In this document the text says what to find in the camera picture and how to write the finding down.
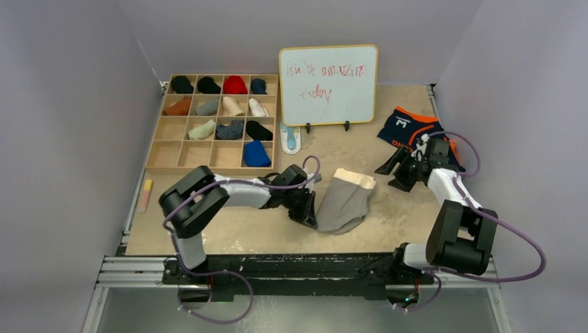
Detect light green rolled garment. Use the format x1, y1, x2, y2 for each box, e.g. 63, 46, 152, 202
187, 120, 216, 140

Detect white rolled garment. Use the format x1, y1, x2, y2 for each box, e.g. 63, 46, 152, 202
248, 98, 269, 117

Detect grey underwear cream waistband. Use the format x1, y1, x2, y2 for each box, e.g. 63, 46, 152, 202
316, 168, 376, 234

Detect blue rolled garment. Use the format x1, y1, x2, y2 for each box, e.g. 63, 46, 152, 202
243, 140, 271, 167

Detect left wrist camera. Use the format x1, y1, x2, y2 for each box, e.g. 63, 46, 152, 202
304, 173, 322, 191

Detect navy striped rolled garment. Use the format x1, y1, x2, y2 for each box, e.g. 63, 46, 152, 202
215, 120, 245, 140

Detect navy rolled garment top row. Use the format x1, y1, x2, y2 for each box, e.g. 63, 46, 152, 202
250, 78, 267, 94

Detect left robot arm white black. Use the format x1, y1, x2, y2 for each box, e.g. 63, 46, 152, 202
158, 164, 318, 284

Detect rust orange rolled garment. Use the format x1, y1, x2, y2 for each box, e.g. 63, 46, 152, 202
163, 96, 191, 116

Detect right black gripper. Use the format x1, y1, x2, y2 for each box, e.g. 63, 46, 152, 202
373, 146, 422, 192

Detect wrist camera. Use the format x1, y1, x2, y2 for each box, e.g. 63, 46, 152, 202
304, 173, 322, 191
411, 142, 427, 162

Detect wooden compartment organizer tray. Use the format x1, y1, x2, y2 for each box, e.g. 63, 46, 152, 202
145, 74, 279, 175

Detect black rolled garment far left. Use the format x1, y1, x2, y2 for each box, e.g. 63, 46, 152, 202
170, 76, 194, 94

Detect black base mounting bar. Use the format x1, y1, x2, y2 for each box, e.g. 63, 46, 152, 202
162, 250, 434, 302

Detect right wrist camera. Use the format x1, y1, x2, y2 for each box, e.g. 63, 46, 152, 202
411, 142, 427, 162

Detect black rolled garment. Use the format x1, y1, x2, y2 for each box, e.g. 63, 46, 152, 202
170, 76, 194, 94
196, 76, 222, 94

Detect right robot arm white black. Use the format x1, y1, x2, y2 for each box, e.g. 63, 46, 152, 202
375, 136, 496, 282

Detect aluminium frame rail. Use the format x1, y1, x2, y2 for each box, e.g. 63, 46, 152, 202
83, 257, 512, 332

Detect yellow pink marker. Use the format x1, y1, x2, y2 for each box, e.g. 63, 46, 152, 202
136, 179, 153, 214

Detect red rolled garment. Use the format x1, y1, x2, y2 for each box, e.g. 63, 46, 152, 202
223, 75, 248, 94

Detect white blue whiteboard eraser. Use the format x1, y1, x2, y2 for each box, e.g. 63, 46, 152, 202
279, 121, 301, 155

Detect grey rolled garment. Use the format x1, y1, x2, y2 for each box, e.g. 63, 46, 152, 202
195, 98, 220, 117

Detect navy orange boxer briefs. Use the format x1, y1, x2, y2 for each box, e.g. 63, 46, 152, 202
377, 107, 444, 152

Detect whiteboard with red writing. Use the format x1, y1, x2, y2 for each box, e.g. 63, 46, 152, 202
278, 44, 379, 127

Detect beige rolled garment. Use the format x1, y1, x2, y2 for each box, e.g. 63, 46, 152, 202
222, 96, 245, 117

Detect black rolled garment third row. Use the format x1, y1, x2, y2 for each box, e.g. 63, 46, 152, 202
245, 121, 274, 141

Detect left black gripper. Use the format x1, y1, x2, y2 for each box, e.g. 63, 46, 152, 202
282, 189, 316, 228

